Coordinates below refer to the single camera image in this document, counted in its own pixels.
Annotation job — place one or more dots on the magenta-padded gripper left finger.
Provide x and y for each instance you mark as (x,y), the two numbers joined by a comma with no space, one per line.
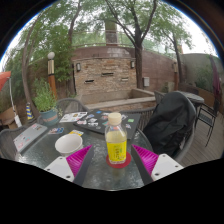
(57,166)

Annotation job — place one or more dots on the orange parasol with white pole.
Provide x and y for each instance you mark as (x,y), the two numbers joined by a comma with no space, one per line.
(4,78)

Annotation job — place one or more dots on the yellow card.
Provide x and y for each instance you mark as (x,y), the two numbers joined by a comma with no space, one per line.
(76,132)

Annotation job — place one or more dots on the black metal chair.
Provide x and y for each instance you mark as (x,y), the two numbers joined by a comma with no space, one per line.
(208,115)

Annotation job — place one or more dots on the round dark patio table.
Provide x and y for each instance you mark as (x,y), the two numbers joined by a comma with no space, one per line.
(195,97)

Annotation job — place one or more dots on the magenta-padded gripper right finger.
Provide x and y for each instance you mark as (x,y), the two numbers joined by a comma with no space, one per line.
(165,165)

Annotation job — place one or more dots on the small blue sticker card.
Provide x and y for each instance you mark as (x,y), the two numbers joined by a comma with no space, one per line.
(56,130)

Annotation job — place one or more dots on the wall lamp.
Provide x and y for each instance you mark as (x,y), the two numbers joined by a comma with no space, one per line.
(132,64)
(78,67)

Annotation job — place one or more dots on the blue and yellow striped bollard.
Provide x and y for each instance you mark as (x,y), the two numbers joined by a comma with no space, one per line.
(29,111)

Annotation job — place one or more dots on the clear bottle with yellow label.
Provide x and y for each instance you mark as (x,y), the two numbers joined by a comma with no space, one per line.
(116,146)

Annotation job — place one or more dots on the black jacket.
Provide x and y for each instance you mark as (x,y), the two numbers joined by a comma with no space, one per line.
(170,123)

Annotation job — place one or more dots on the grey laptop with stickers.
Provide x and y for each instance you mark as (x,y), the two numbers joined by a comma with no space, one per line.
(30,136)

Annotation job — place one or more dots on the white mug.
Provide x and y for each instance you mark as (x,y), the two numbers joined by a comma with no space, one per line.
(68,144)

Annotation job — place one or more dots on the grey wall box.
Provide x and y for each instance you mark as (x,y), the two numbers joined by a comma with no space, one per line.
(146,81)

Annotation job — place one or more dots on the green plant in blue pot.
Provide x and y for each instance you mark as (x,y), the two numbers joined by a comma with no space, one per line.
(45,100)

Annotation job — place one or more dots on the white sticker sheet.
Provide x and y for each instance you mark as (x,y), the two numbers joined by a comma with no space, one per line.
(73,117)

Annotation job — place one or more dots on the tree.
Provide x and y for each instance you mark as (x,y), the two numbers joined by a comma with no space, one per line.
(139,63)
(26,73)

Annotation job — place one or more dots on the black laptop with stickers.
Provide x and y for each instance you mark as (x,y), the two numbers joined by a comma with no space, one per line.
(96,121)

